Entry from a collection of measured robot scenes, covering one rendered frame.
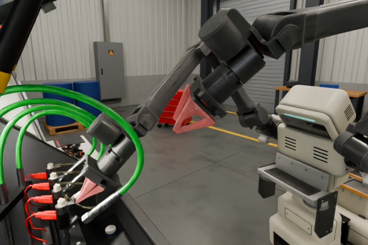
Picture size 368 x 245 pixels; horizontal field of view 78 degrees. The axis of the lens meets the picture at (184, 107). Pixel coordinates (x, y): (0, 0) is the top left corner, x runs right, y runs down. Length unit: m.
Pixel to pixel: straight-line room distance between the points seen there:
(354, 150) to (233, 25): 0.51
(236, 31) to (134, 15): 7.88
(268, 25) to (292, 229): 0.89
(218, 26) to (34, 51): 6.80
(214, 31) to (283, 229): 0.94
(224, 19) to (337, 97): 0.59
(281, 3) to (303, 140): 6.38
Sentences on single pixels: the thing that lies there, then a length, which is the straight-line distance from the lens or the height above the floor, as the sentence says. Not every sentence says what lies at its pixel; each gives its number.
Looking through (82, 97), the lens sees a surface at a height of 1.41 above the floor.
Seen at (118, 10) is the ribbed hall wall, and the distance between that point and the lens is 7.94.
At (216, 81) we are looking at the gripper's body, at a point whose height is 1.44.
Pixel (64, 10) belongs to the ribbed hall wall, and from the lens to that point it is 7.36.
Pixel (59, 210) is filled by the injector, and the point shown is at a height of 1.13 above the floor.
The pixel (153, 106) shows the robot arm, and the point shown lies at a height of 1.35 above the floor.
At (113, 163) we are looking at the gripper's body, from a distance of 0.60.
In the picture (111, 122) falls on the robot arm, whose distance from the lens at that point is 0.58.
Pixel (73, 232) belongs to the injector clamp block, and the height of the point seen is 0.98.
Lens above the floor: 1.48
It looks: 11 degrees down
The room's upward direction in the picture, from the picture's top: straight up
